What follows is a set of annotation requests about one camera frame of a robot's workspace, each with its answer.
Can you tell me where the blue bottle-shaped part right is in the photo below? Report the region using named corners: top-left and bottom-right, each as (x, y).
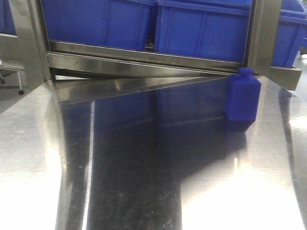
top-left (225, 67), bottom-right (261, 121)

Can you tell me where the stainless steel flow rack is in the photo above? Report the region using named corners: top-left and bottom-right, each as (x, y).
top-left (10, 0), bottom-right (301, 91)

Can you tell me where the blue bin left on rack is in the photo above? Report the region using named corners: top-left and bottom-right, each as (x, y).
top-left (41, 0), bottom-right (156, 50)

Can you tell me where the blue bin on rack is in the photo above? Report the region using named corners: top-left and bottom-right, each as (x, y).
top-left (41, 0), bottom-right (156, 50)
top-left (154, 0), bottom-right (250, 62)

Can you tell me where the blue bin right on rack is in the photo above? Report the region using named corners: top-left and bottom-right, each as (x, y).
top-left (154, 0), bottom-right (250, 62)

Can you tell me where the white wheeled cart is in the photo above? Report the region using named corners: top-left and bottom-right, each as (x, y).
top-left (0, 58), bottom-right (25, 95)

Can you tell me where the blue bin far right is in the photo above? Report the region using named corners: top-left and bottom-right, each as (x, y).
top-left (272, 0), bottom-right (307, 68)

